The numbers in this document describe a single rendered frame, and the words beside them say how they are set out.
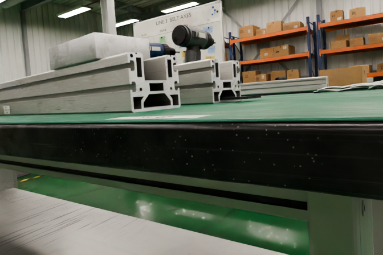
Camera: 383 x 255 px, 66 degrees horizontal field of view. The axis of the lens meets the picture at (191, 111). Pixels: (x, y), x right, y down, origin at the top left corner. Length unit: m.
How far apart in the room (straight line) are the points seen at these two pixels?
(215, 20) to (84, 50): 3.43
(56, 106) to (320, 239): 0.50
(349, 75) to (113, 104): 2.22
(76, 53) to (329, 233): 0.44
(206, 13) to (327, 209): 3.79
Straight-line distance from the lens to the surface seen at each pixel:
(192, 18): 4.09
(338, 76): 2.55
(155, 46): 1.08
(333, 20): 10.36
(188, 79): 0.60
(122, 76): 0.44
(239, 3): 12.51
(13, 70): 13.37
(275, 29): 10.68
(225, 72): 0.63
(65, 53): 0.57
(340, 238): 0.27
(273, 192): 0.31
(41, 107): 0.68
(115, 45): 0.51
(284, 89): 2.16
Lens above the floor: 0.80
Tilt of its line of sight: 3 degrees down
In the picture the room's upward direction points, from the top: 4 degrees counter-clockwise
